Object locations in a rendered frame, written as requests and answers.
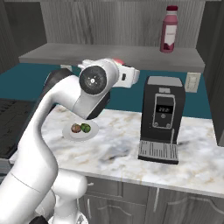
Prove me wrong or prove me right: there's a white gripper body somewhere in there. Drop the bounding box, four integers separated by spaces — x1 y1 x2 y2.
124 66 141 88

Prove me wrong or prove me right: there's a pink jam bottle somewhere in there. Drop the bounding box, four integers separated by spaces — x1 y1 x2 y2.
159 4 179 54

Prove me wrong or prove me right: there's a green avocado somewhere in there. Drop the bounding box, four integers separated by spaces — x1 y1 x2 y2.
80 122 92 133

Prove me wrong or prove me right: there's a brown round bread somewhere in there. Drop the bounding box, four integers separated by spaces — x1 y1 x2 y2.
70 122 82 134

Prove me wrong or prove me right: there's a dark grey cabinet door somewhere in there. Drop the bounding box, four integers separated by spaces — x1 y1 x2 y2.
195 0 224 147
0 0 48 75

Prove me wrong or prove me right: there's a white round plate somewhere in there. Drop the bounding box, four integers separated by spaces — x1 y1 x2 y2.
61 118 100 143

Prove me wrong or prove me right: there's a grey cupboard door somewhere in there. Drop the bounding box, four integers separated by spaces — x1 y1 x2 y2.
144 186 224 224
77 193 148 224

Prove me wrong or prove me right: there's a black coffee machine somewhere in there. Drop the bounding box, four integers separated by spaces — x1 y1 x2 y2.
137 75 186 165

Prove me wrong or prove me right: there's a grey drawer front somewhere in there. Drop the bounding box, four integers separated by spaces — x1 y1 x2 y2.
85 175 124 206

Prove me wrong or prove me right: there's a black hob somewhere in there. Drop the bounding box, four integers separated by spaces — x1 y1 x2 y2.
0 98 39 160

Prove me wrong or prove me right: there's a grey open wall cabinet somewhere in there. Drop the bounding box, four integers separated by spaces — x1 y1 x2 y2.
18 0 207 74

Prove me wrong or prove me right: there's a white wall outlet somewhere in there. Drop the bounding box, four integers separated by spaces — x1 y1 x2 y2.
185 72 202 94
59 64 74 73

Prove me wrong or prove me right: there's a silver cupboard handle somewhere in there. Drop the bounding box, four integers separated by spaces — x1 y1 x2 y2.
86 198 93 221
153 187 160 214

